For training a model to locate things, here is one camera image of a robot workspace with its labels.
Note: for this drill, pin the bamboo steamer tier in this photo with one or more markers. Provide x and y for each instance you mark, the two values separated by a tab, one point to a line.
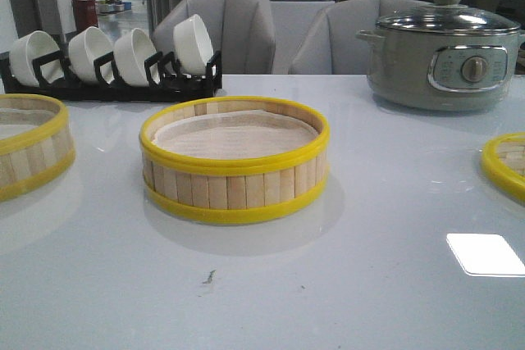
36	142
235	160

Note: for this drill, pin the yellow bamboo steamer lid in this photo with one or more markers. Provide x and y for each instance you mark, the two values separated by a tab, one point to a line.
502	162

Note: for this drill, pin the grey chair right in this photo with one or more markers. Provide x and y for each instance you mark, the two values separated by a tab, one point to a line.
330	46

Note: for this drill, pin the grey chair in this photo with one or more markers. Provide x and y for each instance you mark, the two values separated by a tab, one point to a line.
330	46
242	30

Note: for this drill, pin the white bowl right end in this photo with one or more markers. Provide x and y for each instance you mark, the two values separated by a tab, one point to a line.
193	45

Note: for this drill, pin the grey chair left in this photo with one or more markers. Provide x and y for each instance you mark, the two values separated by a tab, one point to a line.
242	30

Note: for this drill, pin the white bowl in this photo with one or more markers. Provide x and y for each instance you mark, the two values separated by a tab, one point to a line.
24	50
84	48
130	52

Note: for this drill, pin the grey electric cooking pot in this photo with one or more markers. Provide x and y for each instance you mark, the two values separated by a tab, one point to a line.
441	72

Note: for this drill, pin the black bowl rack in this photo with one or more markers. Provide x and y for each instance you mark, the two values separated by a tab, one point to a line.
165	80

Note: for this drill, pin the red bin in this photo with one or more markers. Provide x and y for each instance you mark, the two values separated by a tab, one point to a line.
85	15

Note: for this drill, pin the glass pot lid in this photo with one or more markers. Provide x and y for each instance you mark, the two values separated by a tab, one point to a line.
448	17

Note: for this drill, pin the white bowl far left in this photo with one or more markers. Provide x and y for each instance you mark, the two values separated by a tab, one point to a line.
24	50

